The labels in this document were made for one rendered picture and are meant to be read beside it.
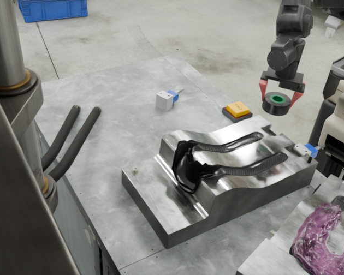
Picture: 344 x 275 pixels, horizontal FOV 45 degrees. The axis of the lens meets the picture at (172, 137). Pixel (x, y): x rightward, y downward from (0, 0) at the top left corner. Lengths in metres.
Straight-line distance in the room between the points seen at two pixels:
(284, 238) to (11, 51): 0.73
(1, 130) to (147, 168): 0.98
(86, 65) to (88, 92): 1.84
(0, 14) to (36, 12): 3.54
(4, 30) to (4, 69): 0.06
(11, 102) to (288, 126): 2.45
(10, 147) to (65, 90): 1.43
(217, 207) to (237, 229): 0.11
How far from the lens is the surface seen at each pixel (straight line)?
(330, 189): 1.24
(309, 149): 1.38
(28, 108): 0.68
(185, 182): 1.12
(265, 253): 0.96
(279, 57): 1.10
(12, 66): 0.69
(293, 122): 3.01
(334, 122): 1.62
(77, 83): 1.64
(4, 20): 0.66
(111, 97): 1.55
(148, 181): 1.13
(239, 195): 1.08
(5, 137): 0.19
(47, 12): 4.21
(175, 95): 1.50
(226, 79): 3.34
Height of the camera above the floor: 1.65
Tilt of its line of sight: 39 degrees down
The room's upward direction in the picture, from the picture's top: 5 degrees clockwise
